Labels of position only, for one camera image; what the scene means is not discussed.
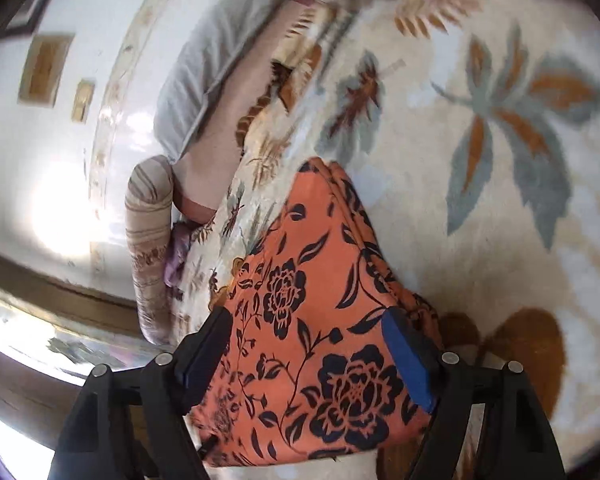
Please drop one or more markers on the cream leaf-pattern fleece blanket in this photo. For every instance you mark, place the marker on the cream leaf-pattern fleece blanket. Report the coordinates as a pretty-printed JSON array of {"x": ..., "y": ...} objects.
[{"x": 470, "y": 130}]

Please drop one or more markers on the orange black floral blouse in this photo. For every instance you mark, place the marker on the orange black floral blouse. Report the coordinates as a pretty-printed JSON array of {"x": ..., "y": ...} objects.
[{"x": 306, "y": 373}]

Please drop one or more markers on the grey pillow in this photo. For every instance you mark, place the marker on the grey pillow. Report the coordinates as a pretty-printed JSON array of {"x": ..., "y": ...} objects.
[{"x": 221, "y": 38}]

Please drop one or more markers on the stained glass wooden door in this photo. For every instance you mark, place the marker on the stained glass wooden door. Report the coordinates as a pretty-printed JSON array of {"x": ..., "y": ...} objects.
[{"x": 51, "y": 336}]

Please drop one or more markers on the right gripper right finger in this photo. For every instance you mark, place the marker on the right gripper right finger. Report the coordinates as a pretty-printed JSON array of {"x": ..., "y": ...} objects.
[{"x": 515, "y": 440}]

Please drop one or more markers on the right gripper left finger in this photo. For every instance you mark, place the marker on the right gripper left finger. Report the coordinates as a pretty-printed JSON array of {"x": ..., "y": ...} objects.
[{"x": 130, "y": 424}]

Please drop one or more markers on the striped cylindrical bolster pillow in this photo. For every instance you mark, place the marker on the striped cylindrical bolster pillow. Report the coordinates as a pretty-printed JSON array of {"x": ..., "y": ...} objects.
[{"x": 148, "y": 208}]

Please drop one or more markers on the pink quilted bed sheet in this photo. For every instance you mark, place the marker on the pink quilted bed sheet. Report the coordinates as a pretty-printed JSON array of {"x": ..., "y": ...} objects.
[{"x": 204, "y": 173}]

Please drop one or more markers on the purple cloth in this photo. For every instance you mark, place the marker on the purple cloth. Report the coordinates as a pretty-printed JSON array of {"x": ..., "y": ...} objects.
[{"x": 176, "y": 253}]

